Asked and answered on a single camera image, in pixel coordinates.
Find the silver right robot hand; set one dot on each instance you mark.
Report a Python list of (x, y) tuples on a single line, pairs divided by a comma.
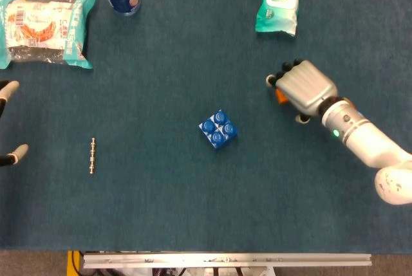
[(307, 86)]

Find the black and grey left robot hand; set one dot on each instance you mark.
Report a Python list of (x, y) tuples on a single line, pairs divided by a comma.
[(9, 87)]

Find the orange sloped building block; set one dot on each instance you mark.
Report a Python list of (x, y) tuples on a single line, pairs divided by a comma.
[(280, 96)]

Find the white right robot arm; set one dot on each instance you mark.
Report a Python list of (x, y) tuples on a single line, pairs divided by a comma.
[(363, 137)]

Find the teal and white snack bag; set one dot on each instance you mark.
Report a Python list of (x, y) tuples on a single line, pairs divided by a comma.
[(45, 28)]

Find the blue four-stud building block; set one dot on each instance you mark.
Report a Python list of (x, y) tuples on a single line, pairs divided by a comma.
[(219, 129)]

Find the silver beaded metal rod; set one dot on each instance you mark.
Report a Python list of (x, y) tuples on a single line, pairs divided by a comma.
[(92, 157)]

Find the teal felt table cloth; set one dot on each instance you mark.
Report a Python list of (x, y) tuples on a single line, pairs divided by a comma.
[(161, 198)]

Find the yellow frame post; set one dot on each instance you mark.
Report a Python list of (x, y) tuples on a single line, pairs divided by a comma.
[(71, 263)]

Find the aluminium profile rail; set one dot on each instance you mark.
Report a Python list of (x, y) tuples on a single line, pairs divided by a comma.
[(225, 260)]

